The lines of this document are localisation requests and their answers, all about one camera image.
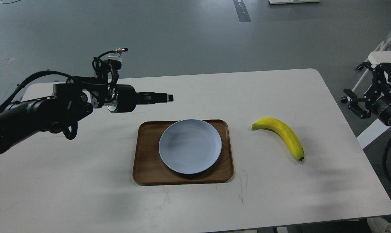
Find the brown wooden tray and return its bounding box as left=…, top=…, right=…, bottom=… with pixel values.
left=132, top=119, right=234, bottom=185

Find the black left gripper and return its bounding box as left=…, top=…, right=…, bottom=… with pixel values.
left=107, top=84, right=174, bottom=113

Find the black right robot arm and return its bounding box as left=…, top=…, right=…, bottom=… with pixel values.
left=341, top=61, right=391, bottom=127

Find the white chair frame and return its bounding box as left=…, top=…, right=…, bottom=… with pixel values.
left=341, top=15, right=391, bottom=104

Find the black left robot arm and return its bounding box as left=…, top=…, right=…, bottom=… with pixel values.
left=0, top=48, right=174, bottom=155

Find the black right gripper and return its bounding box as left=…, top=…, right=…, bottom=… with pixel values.
left=343, top=62, right=391, bottom=126

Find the light blue plate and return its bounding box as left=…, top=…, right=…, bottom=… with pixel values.
left=158, top=119, right=222, bottom=174

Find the yellow banana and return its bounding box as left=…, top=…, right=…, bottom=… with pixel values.
left=251, top=117, right=305, bottom=162

